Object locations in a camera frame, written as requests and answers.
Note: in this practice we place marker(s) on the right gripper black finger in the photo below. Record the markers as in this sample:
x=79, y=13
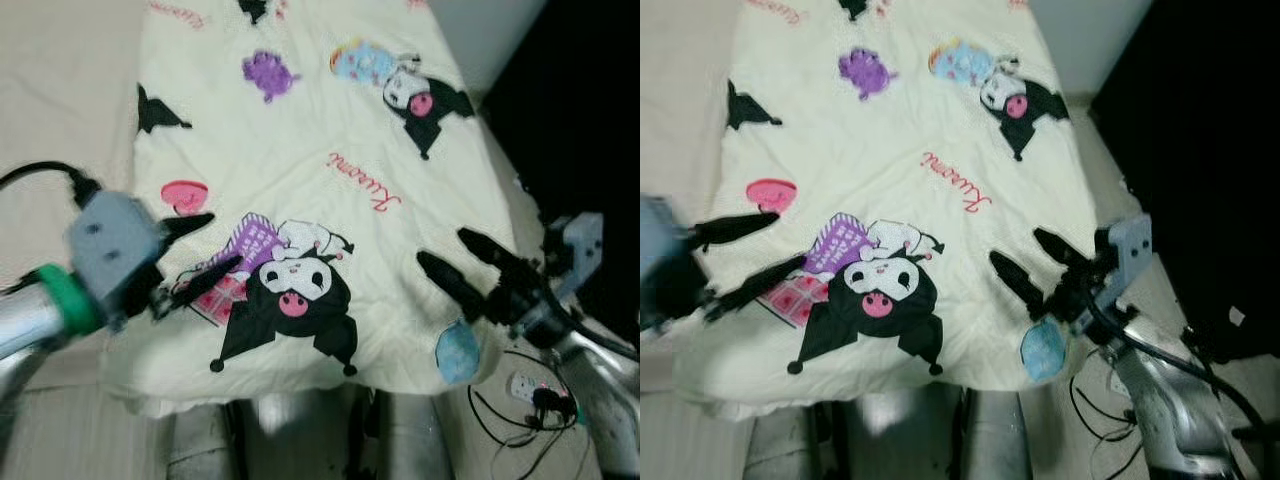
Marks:
x=1063, y=253
x=1022, y=288
x=452, y=288
x=490, y=254

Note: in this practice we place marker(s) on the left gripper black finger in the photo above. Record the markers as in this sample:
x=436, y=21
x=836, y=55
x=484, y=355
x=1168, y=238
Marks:
x=735, y=229
x=760, y=284
x=190, y=226
x=210, y=278

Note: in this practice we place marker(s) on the cream cartoon print blanket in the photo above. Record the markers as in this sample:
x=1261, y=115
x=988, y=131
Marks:
x=330, y=130
x=900, y=130

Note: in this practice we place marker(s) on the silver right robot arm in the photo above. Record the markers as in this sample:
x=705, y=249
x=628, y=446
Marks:
x=1170, y=410
x=600, y=400

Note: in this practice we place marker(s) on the white power strip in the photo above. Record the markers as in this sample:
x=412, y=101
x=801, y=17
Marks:
x=525, y=385

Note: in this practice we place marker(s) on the cream bed mattress sheet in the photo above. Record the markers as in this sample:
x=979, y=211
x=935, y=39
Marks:
x=60, y=90
x=680, y=90

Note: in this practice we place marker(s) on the robot right leg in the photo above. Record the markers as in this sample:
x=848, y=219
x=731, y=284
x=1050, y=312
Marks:
x=415, y=445
x=1000, y=445

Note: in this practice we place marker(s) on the robot leg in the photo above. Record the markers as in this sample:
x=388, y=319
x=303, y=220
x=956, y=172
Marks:
x=1000, y=445
x=415, y=445
x=790, y=450
x=205, y=445

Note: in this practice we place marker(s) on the tall black furniture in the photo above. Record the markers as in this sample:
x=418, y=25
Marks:
x=580, y=120
x=1200, y=120

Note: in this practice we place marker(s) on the robot left leg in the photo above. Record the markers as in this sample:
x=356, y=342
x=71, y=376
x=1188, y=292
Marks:
x=790, y=450
x=205, y=445

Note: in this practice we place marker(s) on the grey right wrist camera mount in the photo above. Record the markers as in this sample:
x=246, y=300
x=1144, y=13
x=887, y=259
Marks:
x=580, y=245
x=1125, y=250

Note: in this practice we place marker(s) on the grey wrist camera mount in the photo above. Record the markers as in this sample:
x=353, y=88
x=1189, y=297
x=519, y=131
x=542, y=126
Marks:
x=110, y=245
x=1125, y=250
x=660, y=240
x=580, y=245

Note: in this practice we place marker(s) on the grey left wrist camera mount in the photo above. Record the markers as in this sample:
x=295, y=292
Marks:
x=660, y=240
x=110, y=245

